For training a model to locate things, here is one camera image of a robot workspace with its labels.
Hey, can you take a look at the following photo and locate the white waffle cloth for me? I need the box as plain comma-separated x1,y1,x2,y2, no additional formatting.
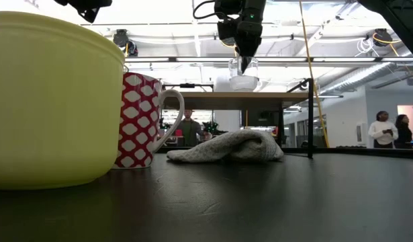
166,128,285,165

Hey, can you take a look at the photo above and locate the black ceiling cable reel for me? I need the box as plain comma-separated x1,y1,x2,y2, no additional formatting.
112,28,139,58
372,28,394,48

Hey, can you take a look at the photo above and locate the red white patterned mug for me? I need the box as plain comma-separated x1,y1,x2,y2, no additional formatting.
111,71,186,169

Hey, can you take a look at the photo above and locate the yellow mug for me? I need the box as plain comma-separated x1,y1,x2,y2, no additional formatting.
0,11,126,191

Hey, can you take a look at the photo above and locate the white wall dispenser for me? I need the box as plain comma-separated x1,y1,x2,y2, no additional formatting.
356,121,369,145

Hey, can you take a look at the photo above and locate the clear glass mug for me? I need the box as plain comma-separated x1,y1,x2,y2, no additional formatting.
228,56,261,93

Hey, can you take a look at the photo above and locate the silver ventilation duct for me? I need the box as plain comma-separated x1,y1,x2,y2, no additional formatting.
320,50,413,95

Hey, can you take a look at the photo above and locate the long yellow cable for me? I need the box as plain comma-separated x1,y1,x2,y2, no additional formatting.
298,0,331,149

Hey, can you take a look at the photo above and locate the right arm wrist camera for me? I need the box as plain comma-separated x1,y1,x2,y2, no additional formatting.
216,17,242,47

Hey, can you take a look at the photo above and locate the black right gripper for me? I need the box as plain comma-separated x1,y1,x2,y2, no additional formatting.
234,18,264,74

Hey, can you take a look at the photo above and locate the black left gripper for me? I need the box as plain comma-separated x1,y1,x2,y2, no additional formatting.
53,0,113,24

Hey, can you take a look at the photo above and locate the person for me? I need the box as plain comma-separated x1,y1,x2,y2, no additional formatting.
175,108,211,147
367,110,400,150
394,114,413,150

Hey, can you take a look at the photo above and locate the wooden shelf with black frame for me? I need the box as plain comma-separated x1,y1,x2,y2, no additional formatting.
161,77,316,160

